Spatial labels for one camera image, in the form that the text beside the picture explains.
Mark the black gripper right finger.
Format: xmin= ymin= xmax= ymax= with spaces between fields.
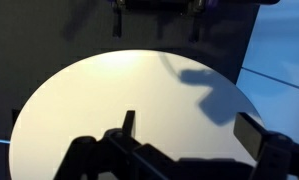
xmin=233 ymin=112 xmax=293 ymax=161

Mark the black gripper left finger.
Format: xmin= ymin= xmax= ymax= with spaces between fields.
xmin=104 ymin=110 xmax=136 ymax=138

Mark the round white table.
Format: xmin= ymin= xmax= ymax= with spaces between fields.
xmin=9 ymin=50 xmax=259 ymax=180

